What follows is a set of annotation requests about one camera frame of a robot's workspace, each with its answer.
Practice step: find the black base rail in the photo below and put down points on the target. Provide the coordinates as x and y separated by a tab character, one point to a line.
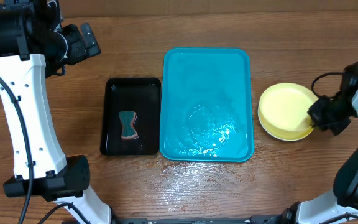
255	219

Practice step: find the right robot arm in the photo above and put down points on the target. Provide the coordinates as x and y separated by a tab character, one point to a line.
340	204

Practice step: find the yellow plate top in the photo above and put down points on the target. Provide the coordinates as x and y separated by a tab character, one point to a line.
285	106

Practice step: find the teal plastic tray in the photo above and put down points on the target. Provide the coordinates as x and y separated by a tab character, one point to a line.
206	105

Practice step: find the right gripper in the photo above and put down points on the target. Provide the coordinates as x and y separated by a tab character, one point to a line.
314	114

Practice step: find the yellow plate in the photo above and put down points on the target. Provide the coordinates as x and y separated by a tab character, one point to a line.
281	134
285	106

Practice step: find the green and red sponge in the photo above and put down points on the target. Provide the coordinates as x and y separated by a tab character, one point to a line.
128	119

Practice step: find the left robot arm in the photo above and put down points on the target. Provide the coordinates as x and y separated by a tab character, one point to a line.
34	46

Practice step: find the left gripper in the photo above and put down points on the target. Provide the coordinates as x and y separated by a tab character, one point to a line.
81	52

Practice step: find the black rectangular tray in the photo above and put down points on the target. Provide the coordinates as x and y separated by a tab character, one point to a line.
142	95

